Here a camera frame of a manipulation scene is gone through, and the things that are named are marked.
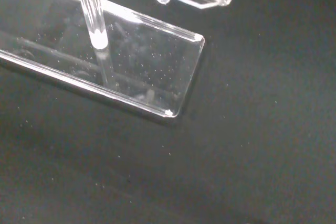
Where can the clear acrylic funnel stand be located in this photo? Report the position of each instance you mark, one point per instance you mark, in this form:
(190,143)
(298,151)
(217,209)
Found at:
(147,64)

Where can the black bench cloth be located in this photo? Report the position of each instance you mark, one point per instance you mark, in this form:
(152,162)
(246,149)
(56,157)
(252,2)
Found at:
(236,155)

